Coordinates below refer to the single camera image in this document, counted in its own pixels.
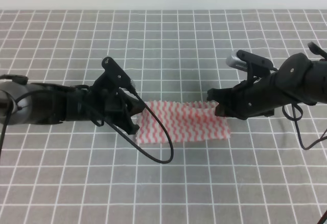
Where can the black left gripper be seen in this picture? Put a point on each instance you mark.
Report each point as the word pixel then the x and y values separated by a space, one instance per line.
pixel 86 104

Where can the pink white wavy towel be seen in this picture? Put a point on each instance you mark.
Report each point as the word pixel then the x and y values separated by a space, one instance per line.
pixel 184 122

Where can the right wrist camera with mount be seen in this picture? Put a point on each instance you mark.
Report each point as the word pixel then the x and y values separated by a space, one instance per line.
pixel 254 65

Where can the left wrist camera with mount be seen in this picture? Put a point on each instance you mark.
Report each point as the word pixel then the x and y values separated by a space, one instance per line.
pixel 117 75

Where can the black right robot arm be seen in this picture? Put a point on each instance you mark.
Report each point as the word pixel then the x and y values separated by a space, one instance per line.
pixel 298 80

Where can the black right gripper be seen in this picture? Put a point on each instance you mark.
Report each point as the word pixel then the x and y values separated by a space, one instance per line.
pixel 247 101

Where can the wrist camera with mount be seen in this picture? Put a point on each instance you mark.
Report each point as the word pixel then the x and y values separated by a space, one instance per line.
pixel 117 75
pixel 254 65

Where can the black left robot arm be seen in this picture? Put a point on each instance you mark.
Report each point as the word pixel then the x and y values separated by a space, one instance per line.
pixel 52 104

